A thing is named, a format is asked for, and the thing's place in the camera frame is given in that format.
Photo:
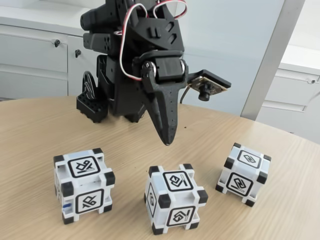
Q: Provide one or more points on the white cube stacked-squares symbol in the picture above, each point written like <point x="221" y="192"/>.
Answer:
<point x="175" y="200"/>

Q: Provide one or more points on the white cube lightning symbol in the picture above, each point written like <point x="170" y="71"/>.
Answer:
<point x="242" y="175"/>

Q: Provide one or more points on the black table clamp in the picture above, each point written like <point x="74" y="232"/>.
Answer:
<point x="91" y="107"/>

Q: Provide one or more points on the black cabinet lock key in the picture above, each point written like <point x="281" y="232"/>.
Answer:
<point x="78" y="53"/>
<point x="57" y="43"/>

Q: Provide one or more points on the white cube crossed-lines symbol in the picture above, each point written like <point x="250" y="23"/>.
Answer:
<point x="85" y="185"/>

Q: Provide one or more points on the white low cabinet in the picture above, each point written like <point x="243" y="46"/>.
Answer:
<point x="287" y="100"/>

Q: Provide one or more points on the silver cabinet lock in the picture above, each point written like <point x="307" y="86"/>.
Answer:
<point x="312" y="80"/>

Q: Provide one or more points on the gripper camera module with bracket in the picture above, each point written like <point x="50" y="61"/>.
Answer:
<point x="212" y="83"/>

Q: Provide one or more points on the grey metal post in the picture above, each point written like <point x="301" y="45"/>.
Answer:
<point x="272" y="57"/>

